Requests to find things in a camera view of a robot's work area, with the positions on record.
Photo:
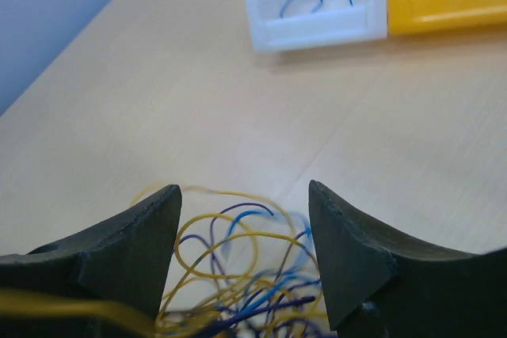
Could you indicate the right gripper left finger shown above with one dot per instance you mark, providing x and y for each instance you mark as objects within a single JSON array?
[{"x": 123, "y": 259}]

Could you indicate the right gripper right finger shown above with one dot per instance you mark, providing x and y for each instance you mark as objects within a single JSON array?
[{"x": 380, "y": 282}]

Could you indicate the white plastic bin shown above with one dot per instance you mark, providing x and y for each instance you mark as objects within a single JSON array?
[{"x": 285, "y": 25}]

